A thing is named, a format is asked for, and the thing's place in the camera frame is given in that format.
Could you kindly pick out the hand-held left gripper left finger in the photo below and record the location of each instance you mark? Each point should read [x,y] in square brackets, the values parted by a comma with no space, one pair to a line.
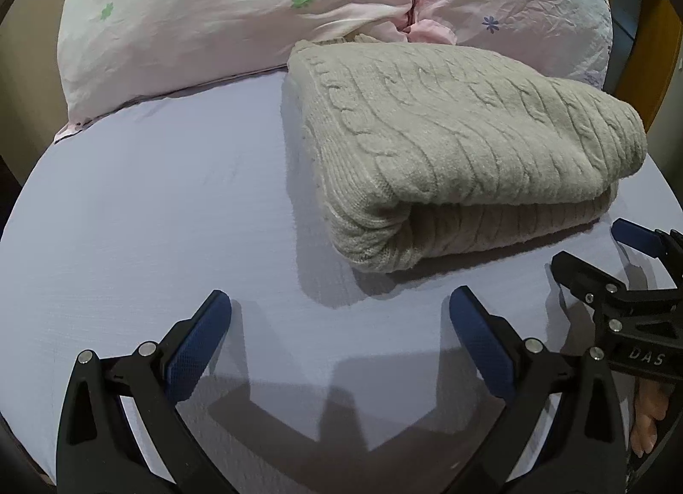
[197,344]

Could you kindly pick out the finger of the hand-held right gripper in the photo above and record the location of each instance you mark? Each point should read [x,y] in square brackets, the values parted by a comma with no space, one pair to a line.
[579,275]
[637,238]

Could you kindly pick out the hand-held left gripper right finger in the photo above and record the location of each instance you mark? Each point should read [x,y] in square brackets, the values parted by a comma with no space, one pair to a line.
[480,344]

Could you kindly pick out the person's right hand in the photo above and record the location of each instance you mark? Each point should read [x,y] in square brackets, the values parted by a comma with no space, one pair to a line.
[648,419]

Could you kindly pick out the lavender bed sheet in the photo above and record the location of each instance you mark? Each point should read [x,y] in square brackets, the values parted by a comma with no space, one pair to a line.
[160,216]

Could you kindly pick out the pink floral pillow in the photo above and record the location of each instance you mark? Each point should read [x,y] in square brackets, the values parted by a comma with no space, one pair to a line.
[240,13]

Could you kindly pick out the wooden furniture frame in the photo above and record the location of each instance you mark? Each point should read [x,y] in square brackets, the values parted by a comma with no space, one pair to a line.
[640,8]

